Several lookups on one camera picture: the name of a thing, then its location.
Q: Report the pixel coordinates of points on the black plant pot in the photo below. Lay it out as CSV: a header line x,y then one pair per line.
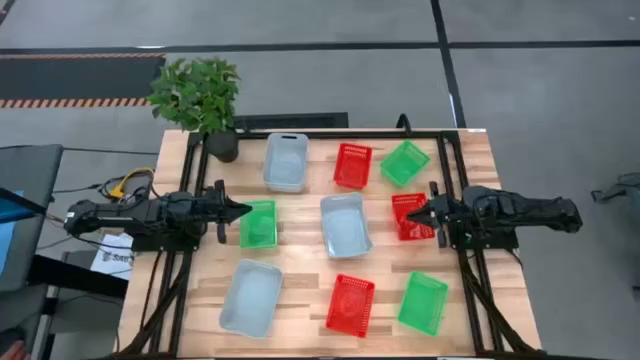
x,y
223,146

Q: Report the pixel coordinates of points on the blue panel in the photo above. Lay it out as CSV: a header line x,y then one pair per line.
x,y
7,235

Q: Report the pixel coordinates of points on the red plastic mesh basket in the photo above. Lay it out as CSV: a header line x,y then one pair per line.
x,y
352,166
407,201
351,305

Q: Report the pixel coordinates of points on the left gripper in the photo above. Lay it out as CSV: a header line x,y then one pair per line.
x,y
214,210

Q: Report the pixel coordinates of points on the green plastic mesh basket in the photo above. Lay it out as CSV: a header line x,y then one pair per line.
x,y
405,163
423,303
259,225

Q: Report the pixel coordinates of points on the dark grey side table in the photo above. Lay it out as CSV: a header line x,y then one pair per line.
x,y
30,170

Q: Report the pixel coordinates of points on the black aluminium rig frame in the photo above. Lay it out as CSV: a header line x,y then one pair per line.
x,y
350,135

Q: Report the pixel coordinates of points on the white printed paper sheet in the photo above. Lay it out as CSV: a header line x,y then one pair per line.
x,y
114,257

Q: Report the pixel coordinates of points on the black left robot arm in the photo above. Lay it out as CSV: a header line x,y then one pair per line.
x,y
115,215

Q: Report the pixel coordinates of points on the grey chair base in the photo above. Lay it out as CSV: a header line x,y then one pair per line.
x,y
625,187

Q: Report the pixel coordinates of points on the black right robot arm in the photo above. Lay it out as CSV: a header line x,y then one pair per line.
x,y
525,210

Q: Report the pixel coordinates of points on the person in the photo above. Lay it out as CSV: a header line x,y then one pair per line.
x,y
12,351

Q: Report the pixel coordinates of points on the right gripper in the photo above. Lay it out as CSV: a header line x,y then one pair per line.
x,y
449,212

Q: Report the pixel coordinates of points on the green leafy artificial plant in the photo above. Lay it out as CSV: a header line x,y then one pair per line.
x,y
195,92

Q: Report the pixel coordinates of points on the black hazard-striped floor mat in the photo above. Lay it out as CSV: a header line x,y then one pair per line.
x,y
75,77

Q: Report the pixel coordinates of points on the grey plastic basket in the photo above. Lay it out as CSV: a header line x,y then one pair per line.
x,y
346,226
286,162
251,299

